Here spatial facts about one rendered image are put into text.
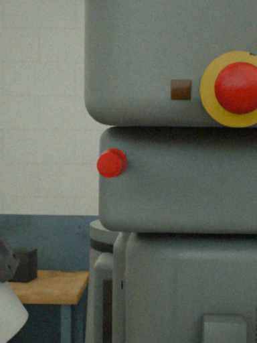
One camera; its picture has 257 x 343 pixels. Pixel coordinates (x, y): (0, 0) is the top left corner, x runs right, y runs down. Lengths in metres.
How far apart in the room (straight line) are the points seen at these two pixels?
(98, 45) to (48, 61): 4.46
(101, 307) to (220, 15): 0.71
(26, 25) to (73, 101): 0.53
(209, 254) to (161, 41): 0.24
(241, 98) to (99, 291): 0.71
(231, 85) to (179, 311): 0.28
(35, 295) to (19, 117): 1.24
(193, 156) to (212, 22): 0.15
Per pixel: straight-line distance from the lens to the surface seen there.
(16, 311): 0.61
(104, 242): 1.43
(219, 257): 0.85
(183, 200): 0.81
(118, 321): 1.06
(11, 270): 0.60
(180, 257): 0.85
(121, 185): 0.81
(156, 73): 0.71
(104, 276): 1.32
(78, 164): 5.16
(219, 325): 0.82
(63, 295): 4.42
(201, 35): 0.71
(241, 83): 0.66
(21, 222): 5.22
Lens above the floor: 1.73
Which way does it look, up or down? 3 degrees down
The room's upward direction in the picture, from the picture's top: 1 degrees clockwise
